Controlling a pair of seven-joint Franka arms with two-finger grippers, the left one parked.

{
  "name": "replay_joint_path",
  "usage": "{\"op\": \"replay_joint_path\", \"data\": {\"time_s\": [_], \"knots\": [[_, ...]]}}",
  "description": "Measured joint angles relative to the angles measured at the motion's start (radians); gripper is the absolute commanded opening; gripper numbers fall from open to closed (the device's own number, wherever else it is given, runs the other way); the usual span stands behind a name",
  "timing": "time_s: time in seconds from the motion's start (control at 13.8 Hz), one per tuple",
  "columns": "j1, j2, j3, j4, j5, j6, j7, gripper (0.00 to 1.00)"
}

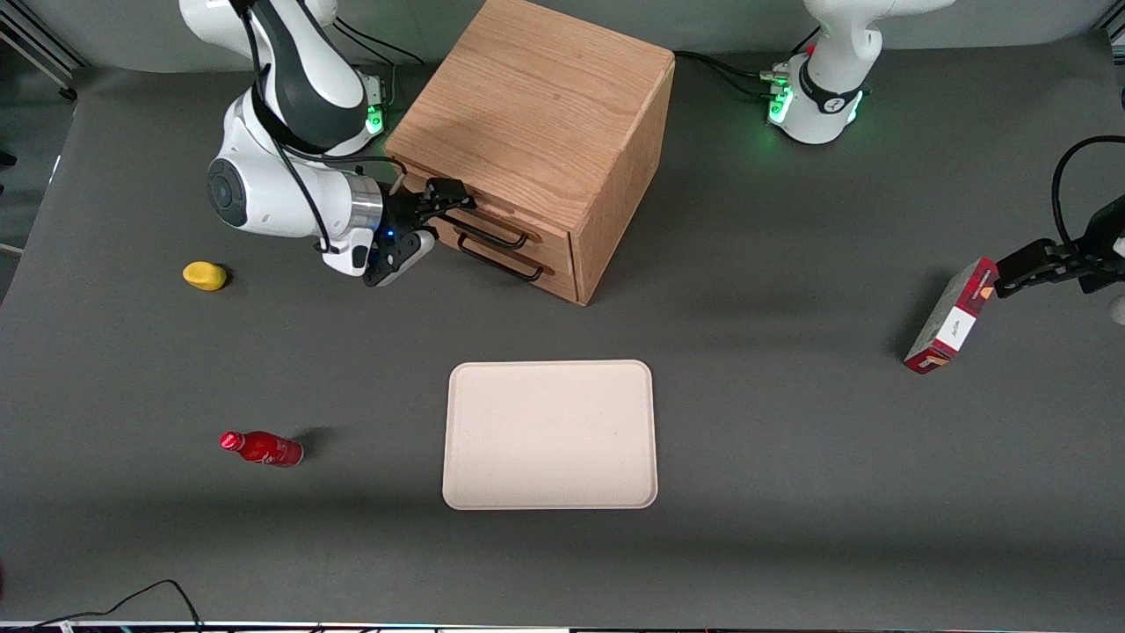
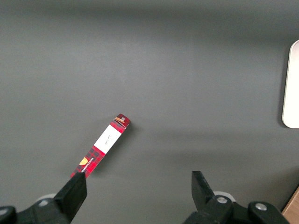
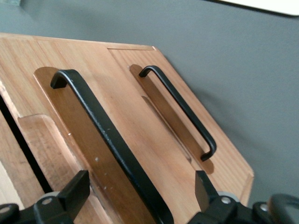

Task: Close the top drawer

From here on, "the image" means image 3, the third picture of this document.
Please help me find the long black metal drawer handle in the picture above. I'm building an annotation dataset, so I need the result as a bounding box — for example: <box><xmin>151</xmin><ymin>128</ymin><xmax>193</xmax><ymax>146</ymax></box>
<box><xmin>50</xmin><ymin>69</ymin><xmax>175</xmax><ymax>224</ymax></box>

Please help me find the beige plastic tray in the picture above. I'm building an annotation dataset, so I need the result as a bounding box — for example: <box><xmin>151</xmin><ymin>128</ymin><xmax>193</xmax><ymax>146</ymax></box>
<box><xmin>207</xmin><ymin>0</ymin><xmax>299</xmax><ymax>17</ymax></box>

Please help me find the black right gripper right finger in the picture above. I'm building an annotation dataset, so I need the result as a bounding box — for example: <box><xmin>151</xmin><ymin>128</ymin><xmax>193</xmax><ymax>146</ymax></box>
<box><xmin>193</xmin><ymin>170</ymin><xmax>243</xmax><ymax>224</ymax></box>

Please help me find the wooden drawer cabinet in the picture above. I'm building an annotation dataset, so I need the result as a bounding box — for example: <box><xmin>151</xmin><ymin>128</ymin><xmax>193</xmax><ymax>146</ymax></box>
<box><xmin>0</xmin><ymin>112</ymin><xmax>46</xmax><ymax>210</ymax></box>

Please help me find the wooden drawer with notched front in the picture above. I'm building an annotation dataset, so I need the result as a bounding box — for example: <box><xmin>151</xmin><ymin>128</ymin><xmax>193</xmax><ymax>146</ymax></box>
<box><xmin>0</xmin><ymin>32</ymin><xmax>204</xmax><ymax>224</ymax></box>

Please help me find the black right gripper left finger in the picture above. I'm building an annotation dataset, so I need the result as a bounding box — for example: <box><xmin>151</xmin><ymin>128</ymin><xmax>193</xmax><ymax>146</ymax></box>
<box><xmin>34</xmin><ymin>170</ymin><xmax>91</xmax><ymax>224</ymax></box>

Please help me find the short black metal drawer handle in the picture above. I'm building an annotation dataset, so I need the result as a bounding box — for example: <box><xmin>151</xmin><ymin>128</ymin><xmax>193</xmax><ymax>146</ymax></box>
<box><xmin>139</xmin><ymin>65</ymin><xmax>217</xmax><ymax>162</ymax></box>

